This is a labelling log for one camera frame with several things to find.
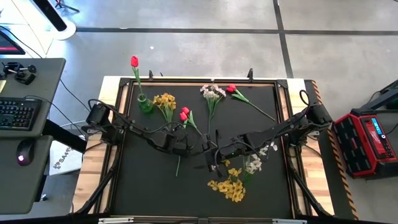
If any black computer mouse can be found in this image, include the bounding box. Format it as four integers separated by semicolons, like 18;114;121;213
15;139;36;167

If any green glass vase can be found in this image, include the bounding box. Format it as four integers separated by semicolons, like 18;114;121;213
137;93;155;114

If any black monitor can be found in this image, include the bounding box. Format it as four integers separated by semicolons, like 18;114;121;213
0;30;26;56

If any white artificial flower bunch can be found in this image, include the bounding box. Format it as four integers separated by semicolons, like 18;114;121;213
200;83;227;135
242;141;279;187

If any red and black toolbox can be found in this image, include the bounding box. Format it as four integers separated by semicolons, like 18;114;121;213
330;113;398;180

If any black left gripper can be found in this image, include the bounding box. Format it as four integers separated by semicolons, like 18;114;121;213
186;129;220;159

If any black aluminium rig frame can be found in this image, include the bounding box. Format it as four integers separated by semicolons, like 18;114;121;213
70;76;335;224

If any black clamp mount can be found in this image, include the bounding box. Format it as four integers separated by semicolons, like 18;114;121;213
1;61;37;86

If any yellow artificial flower bunch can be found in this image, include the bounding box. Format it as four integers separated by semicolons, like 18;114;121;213
152;92;177;125
207;159;247;203

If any black table mat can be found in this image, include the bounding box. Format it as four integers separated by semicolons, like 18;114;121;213
111;81;295;218

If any white metal frame bracket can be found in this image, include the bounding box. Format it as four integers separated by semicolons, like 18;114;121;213
98;217;135;224
271;218;308;224

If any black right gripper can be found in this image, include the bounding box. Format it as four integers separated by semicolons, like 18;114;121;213
194;139;249;179

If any grey desk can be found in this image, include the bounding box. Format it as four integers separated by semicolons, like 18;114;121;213
0;57;67;215

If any white stand base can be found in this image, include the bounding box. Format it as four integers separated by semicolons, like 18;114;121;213
27;0;78;41

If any white printed paper sign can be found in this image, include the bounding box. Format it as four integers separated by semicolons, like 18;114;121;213
49;139;84;177

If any black keyboard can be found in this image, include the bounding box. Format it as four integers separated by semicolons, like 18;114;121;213
0;96;43;131

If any black hazard-striped floor mat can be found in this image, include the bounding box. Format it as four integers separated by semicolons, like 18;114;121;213
303;79;360;221

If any red artificial tulip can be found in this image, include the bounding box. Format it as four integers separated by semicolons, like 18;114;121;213
130;55;144;97
175;113;191;177
226;83;277;122
181;106;203;136

